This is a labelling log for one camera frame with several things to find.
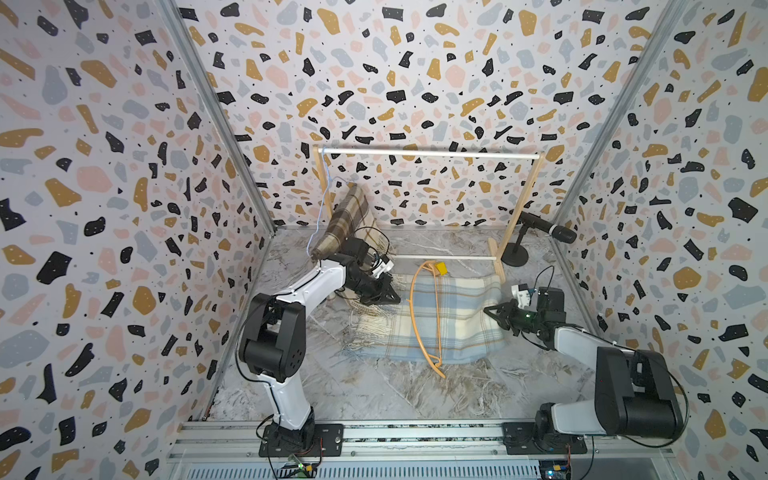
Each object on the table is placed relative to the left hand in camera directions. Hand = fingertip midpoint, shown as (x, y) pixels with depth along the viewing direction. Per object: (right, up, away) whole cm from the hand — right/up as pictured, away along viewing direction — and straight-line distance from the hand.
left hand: (402, 299), depth 85 cm
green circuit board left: (-25, -38, -14) cm, 48 cm away
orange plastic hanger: (+10, -18, 0) cm, 21 cm away
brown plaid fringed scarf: (-17, +27, +11) cm, 34 cm away
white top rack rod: (+10, +47, +15) cm, 50 cm away
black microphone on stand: (+43, +13, +27) cm, 53 cm away
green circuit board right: (+37, -39, -14) cm, 55 cm away
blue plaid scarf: (+21, -8, +7) cm, 24 cm away
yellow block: (+14, +8, +23) cm, 29 cm away
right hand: (+25, -4, +3) cm, 26 cm away
